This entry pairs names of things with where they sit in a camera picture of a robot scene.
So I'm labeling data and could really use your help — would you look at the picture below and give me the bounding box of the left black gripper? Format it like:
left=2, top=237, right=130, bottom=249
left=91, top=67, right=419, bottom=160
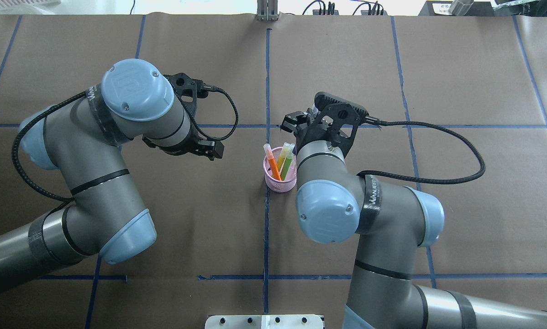
left=142, top=117, right=224, bottom=160

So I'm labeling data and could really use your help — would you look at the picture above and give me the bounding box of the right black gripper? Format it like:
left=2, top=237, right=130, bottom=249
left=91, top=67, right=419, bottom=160
left=280, top=111, right=322, bottom=149

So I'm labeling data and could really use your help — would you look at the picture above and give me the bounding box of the orange highlighter pen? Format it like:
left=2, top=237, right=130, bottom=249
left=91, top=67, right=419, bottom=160
left=263, top=143, right=281, bottom=180

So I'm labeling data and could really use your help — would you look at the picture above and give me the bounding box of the yellow highlighter pen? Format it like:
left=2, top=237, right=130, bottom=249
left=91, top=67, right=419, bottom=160
left=276, top=142, right=290, bottom=175

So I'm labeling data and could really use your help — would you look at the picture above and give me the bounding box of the green highlighter pen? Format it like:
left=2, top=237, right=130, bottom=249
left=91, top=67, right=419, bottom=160
left=280, top=143, right=295, bottom=180

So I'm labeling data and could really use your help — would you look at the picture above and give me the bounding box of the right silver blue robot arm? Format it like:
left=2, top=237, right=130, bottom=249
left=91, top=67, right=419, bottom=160
left=281, top=111, right=547, bottom=329

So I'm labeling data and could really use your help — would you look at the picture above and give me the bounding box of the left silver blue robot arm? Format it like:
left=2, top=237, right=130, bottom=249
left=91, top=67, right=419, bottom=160
left=0, top=58, right=224, bottom=294

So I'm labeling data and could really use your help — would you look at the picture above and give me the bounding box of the pink mesh pen holder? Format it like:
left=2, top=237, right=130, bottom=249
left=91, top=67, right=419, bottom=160
left=263, top=147, right=297, bottom=192

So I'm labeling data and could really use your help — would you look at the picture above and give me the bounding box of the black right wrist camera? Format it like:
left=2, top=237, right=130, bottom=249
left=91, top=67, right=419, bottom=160
left=315, top=91, right=369, bottom=156

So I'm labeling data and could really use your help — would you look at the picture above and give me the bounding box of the black right camera cable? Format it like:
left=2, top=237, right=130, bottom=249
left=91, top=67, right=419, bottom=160
left=356, top=117, right=487, bottom=185

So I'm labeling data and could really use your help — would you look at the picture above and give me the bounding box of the black camera cable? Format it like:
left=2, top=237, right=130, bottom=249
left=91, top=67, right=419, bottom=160
left=11, top=85, right=239, bottom=202
left=356, top=117, right=487, bottom=185

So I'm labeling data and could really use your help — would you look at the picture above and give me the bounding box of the aluminium frame post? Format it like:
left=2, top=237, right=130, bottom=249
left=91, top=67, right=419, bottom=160
left=256, top=0, right=279, bottom=21

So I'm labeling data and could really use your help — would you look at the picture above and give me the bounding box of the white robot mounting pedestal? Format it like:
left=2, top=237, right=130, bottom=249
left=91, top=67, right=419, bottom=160
left=205, top=314, right=326, bottom=329

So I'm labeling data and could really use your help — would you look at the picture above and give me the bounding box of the black left camera cable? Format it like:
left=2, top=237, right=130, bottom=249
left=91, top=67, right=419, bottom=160
left=11, top=85, right=239, bottom=202

